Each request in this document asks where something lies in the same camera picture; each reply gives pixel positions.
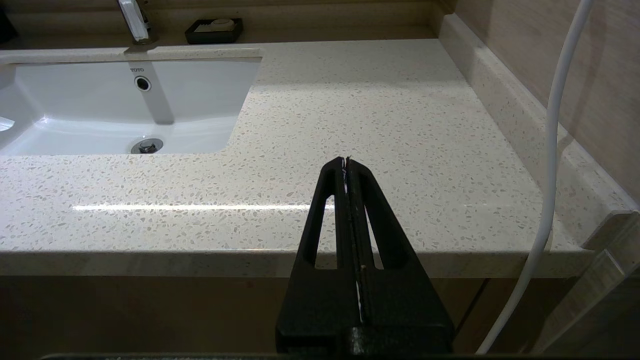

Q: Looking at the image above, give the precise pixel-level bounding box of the brown vanity cabinet front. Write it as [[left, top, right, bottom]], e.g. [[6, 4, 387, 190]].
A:
[[0, 274, 576, 357]]

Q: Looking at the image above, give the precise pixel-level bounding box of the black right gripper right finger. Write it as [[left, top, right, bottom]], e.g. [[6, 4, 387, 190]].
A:
[[345, 156, 456, 353]]

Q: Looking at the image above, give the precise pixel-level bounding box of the chrome sink drain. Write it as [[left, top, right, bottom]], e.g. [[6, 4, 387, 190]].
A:
[[131, 138, 165, 155]]

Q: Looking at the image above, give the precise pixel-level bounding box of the chrome faucet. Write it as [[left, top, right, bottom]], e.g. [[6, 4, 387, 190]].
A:
[[117, 0, 159, 47]]

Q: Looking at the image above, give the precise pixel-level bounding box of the white hanging cable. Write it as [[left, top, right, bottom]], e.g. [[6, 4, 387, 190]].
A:
[[475, 0, 596, 356]]

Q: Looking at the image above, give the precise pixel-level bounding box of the black soap dish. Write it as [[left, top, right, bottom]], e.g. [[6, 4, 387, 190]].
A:
[[184, 18, 245, 45]]

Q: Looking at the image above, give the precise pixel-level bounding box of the white sink basin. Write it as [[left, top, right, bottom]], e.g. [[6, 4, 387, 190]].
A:
[[0, 47, 263, 157]]

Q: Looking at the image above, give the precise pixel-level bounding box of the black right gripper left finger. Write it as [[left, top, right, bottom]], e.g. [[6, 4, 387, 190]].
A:
[[276, 156, 362, 353]]

